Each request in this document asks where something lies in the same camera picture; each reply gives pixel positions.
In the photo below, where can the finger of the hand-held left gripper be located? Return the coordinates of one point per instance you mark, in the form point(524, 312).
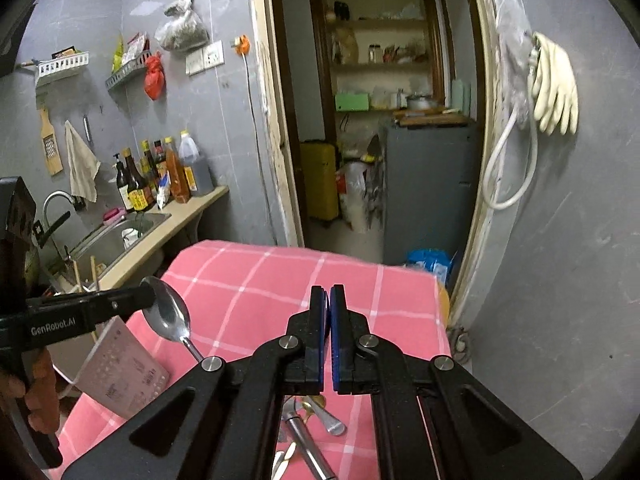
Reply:
point(120, 300)

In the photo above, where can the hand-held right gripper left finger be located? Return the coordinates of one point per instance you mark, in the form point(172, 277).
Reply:
point(320, 332)

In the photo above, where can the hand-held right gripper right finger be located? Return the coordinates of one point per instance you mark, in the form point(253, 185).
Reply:
point(339, 340)

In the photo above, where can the steel spoon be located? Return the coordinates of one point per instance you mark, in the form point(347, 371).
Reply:
point(167, 310)

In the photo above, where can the person's left hand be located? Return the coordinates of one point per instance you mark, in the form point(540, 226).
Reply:
point(44, 390)

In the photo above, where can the wooden chopstick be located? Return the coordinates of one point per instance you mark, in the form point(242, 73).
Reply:
point(93, 272)
point(76, 275)

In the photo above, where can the steel sink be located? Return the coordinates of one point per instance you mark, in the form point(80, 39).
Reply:
point(110, 240)

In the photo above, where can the pink checked tablecloth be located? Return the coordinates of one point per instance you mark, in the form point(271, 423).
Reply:
point(280, 285)

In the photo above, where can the white cup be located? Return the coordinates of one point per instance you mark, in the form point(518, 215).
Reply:
point(130, 237)

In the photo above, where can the white printed cardboard box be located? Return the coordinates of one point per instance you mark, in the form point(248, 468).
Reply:
point(120, 370)

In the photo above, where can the steel faucet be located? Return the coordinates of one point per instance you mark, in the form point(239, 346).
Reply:
point(52, 200)

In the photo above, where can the pink soap dish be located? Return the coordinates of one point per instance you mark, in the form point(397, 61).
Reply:
point(114, 216)

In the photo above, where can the dark sauce bottle yellow label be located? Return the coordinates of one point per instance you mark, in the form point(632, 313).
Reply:
point(137, 187)

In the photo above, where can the beige kitchen counter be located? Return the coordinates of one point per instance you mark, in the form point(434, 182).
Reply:
point(190, 207)

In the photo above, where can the blue packet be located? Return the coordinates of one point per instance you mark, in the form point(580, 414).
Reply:
point(430, 265)

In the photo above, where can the beige dish towel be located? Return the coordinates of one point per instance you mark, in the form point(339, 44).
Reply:
point(81, 165)

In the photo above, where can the wooden grater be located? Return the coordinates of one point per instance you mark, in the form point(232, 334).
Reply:
point(50, 145)

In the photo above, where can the orange oil bottle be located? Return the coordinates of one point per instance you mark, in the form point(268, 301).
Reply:
point(177, 175)

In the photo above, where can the slim dark sauce bottle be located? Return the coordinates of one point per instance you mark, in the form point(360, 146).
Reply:
point(148, 165)

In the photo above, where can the white plastic bag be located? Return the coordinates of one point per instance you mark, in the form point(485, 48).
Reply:
point(357, 195)

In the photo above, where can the red capped sauce bottle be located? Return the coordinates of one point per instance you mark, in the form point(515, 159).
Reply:
point(160, 160)

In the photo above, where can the yellow suitcase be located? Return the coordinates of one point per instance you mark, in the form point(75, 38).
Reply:
point(320, 180)

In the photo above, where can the large dark vinegar jug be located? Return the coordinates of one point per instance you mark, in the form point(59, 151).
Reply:
point(196, 167)

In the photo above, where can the grey cabinet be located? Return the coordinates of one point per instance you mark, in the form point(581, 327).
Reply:
point(430, 190)

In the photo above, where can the red plastic bag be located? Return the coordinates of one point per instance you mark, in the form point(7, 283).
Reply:
point(154, 80)

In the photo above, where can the green box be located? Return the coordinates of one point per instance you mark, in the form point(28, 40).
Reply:
point(352, 102)

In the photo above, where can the yellow packet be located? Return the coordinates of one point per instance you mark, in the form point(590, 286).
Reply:
point(117, 55)

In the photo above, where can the wooden cutting board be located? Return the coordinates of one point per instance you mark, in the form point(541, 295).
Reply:
point(430, 119)

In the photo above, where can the red and white packet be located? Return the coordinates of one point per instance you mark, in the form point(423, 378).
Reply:
point(136, 47)

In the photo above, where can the metal pot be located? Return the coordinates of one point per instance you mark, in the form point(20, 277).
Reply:
point(422, 101)

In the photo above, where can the wooden shelf unit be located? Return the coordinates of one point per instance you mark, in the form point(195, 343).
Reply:
point(385, 67)

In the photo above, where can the plastic bag of dried herbs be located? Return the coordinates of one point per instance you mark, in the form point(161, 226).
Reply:
point(182, 30)

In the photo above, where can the cream rubber gloves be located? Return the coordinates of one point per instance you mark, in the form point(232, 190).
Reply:
point(555, 90)

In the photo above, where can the worn door frame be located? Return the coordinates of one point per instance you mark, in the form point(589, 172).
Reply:
point(285, 160)

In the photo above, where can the white wall rack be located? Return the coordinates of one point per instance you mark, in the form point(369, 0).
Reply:
point(60, 67)

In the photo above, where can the grey wall rack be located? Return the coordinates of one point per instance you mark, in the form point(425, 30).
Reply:
point(125, 72)

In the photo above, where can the white wall socket plate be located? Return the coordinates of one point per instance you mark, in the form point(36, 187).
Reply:
point(213, 54)
point(195, 62)

